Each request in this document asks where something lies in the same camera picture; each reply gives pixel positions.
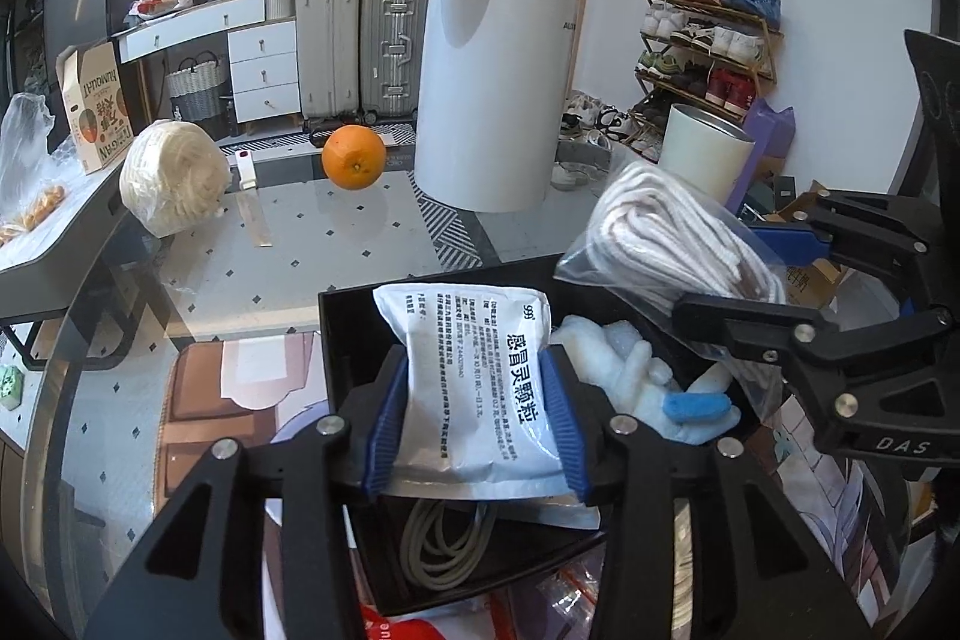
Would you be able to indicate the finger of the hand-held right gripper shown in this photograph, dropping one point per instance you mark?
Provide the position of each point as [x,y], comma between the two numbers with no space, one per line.
[750,325]
[795,244]

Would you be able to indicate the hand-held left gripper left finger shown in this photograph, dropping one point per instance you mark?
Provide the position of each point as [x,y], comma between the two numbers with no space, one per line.
[386,430]

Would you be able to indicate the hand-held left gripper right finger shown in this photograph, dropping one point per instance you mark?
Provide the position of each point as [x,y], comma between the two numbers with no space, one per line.
[570,430]

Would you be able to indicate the white plush toy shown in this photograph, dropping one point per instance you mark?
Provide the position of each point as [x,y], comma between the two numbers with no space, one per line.
[645,377]

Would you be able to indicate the black cardboard box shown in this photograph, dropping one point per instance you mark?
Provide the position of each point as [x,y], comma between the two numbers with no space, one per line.
[352,325]

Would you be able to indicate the open cardboard box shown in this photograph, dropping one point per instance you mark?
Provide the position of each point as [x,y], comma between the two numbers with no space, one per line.
[814,280]

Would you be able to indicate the purple bag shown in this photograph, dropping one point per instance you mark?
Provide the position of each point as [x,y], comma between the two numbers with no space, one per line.
[769,145]

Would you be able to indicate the small white bin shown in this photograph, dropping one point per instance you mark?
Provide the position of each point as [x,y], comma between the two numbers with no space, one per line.
[705,153]

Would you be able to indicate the printed table mat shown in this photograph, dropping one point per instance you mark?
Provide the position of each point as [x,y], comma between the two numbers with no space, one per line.
[225,400]

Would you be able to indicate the red and white packet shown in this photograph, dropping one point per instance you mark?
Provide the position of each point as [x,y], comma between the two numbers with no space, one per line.
[420,631]

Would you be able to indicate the wooden shoe rack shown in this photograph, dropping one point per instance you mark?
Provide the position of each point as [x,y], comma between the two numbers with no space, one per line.
[712,55]

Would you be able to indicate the pile of shoes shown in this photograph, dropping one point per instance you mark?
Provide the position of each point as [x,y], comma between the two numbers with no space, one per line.
[592,138]

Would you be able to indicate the orange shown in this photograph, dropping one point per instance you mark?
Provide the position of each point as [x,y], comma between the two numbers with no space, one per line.
[354,156]

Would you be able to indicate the wrapped napa cabbage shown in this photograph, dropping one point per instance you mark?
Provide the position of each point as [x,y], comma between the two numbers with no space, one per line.
[172,175]

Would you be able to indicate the large white bin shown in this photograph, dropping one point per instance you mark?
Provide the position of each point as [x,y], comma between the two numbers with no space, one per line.
[495,85]

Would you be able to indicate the grey side table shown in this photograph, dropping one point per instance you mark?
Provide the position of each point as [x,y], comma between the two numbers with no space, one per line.
[67,265]

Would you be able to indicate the silver suitcase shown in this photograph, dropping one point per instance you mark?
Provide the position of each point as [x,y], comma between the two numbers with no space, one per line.
[394,48]

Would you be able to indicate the white suitcase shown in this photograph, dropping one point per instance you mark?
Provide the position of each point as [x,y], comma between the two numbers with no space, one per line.
[326,48]

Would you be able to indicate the white drawer desk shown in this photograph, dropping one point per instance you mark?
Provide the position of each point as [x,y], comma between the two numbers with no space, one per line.
[259,63]

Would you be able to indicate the woven basket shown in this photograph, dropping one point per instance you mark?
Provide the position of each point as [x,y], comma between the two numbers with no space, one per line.
[196,89]

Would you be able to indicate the printed fruit carton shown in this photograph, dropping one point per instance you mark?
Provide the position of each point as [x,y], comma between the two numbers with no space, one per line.
[94,111]

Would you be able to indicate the plastic bag of oranges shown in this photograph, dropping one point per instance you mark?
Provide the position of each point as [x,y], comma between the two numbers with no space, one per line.
[26,160]

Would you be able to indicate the dark wardrobe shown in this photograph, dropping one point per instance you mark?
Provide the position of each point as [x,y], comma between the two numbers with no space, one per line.
[30,33]

